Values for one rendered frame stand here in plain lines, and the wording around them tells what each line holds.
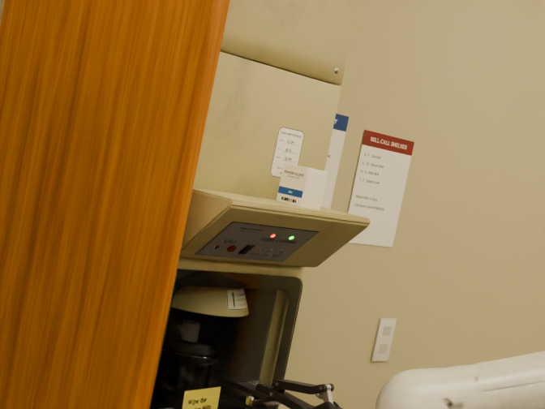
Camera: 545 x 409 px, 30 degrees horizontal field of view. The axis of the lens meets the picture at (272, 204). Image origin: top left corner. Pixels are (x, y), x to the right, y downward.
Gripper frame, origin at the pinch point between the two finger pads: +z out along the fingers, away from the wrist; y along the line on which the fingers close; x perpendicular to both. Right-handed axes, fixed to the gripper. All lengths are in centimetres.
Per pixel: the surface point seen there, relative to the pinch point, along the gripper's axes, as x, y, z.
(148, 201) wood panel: 29.0, 28.7, 0.6
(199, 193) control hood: 21.0, 30.8, -0.5
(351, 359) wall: -88, -10, 48
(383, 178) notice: -86, 37, 47
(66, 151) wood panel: 28.9, 32.6, 20.7
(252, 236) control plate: 11.0, 25.8, -2.8
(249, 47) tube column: 12, 53, 5
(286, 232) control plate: 5.3, 27.1, -4.1
